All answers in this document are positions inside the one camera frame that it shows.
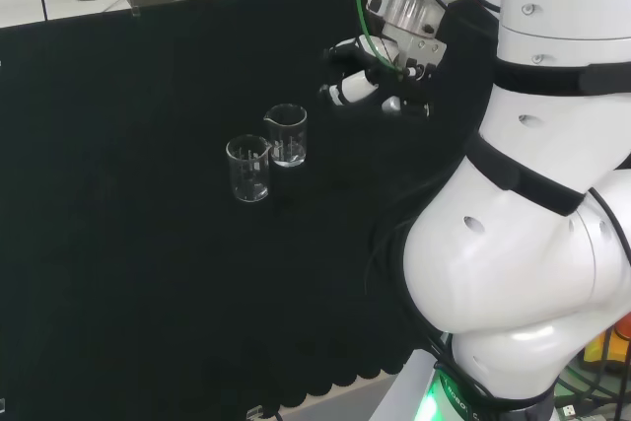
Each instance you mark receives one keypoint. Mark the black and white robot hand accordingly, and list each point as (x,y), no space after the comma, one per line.
(419,56)

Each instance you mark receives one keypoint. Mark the clear glass beaker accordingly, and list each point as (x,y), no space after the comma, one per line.
(247,172)
(287,137)

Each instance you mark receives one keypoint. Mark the black scalloped table cloth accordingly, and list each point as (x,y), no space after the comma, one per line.
(148,243)

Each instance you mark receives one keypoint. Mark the yellow stop button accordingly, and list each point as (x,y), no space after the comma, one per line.
(609,342)

